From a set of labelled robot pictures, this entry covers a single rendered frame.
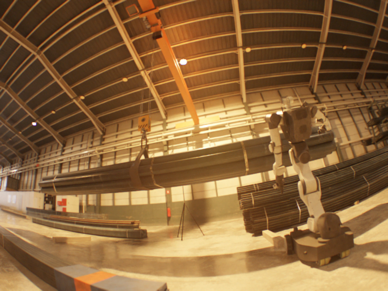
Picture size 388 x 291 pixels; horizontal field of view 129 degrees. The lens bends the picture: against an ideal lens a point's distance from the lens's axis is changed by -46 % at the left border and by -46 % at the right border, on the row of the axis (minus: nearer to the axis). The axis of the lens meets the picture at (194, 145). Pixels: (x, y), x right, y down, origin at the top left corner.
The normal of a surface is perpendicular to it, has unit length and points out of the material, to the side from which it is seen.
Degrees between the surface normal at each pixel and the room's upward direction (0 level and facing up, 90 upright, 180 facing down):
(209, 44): 171
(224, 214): 90
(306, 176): 53
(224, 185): 90
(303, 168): 68
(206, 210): 90
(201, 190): 90
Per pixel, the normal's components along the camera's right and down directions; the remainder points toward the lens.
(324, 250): -0.36, -0.33
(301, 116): -0.04, 0.16
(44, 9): 0.14, 0.96
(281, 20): 0.07, 0.84
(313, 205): -0.36, -0.73
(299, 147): -0.37, -0.52
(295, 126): 0.03, 0.40
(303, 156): -0.25, 0.22
